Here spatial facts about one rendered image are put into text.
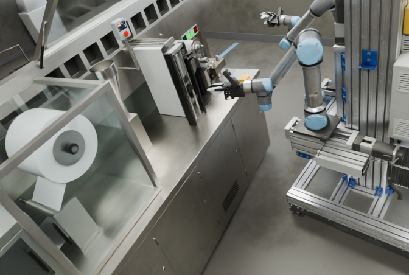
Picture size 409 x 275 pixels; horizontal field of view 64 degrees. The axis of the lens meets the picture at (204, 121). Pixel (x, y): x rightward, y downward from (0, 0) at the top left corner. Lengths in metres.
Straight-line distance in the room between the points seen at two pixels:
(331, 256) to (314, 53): 1.42
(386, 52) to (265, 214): 1.50
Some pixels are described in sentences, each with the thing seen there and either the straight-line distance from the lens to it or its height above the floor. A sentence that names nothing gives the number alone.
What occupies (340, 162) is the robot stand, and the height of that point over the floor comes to 0.73.
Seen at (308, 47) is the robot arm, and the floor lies 1.44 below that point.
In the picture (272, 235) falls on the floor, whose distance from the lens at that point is 2.61.
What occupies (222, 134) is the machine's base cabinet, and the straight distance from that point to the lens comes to 2.26.
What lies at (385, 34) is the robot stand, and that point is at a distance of 1.85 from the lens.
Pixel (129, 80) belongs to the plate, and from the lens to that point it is 2.36.
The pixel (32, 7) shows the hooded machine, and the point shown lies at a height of 0.97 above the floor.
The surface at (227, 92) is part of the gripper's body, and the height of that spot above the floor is 1.21.
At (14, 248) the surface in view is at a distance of 1.43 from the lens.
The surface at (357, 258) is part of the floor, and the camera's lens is 2.51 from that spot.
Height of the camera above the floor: 2.17
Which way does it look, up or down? 35 degrees down
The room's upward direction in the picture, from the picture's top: 19 degrees counter-clockwise
